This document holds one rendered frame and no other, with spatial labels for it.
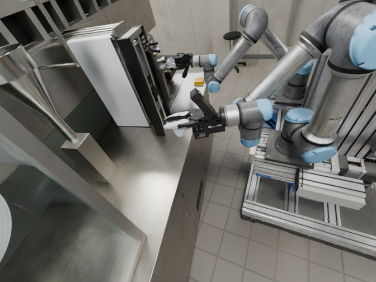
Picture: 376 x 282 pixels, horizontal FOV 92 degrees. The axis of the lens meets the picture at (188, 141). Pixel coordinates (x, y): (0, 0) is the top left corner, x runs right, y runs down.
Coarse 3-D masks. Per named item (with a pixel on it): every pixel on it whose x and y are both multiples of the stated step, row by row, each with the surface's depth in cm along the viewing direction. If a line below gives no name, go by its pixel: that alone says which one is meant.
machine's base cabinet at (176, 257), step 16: (208, 96) 165; (192, 144) 119; (208, 144) 176; (192, 160) 121; (208, 160) 181; (192, 176) 123; (192, 192) 125; (176, 208) 93; (192, 208) 127; (176, 224) 94; (192, 224) 129; (176, 240) 96; (192, 240) 131; (176, 256) 97; (160, 272) 77; (176, 272) 98
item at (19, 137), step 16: (0, 112) 27; (0, 128) 27; (16, 128) 29; (16, 144) 29; (32, 144) 31; (32, 160) 32; (48, 160) 34; (64, 176) 37; (80, 176) 40; (80, 192) 41; (96, 192) 45; (96, 208) 46; (112, 208) 51; (128, 224) 59; (144, 240) 70; (128, 272) 62
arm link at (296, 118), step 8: (288, 112) 84; (296, 112) 82; (304, 112) 81; (312, 112) 80; (288, 120) 82; (296, 120) 80; (304, 120) 78; (288, 128) 84; (296, 128) 80; (288, 136) 87
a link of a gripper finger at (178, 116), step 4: (180, 112) 66; (184, 112) 65; (188, 112) 65; (168, 116) 65; (172, 116) 65; (176, 116) 65; (180, 116) 65; (184, 116) 64; (188, 116) 66; (164, 120) 66; (168, 120) 66; (176, 120) 67
